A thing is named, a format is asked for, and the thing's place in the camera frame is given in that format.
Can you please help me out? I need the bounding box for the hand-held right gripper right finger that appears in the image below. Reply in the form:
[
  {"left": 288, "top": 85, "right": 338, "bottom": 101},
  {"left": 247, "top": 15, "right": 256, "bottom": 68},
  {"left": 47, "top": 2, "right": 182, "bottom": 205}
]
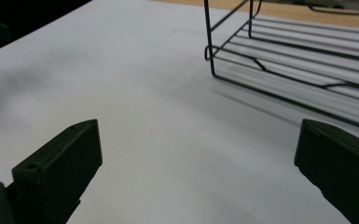
[{"left": 293, "top": 118, "right": 359, "bottom": 224}]

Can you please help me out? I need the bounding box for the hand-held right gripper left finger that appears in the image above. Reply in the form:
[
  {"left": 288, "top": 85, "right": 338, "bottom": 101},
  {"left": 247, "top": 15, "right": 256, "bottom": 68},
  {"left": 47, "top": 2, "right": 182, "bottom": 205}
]
[{"left": 11, "top": 119, "right": 104, "bottom": 224}]

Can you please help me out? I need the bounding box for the black wire rack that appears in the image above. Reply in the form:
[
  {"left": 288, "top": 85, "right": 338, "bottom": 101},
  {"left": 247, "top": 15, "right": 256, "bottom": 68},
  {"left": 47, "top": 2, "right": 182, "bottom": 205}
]
[{"left": 203, "top": 0, "right": 359, "bottom": 134}]

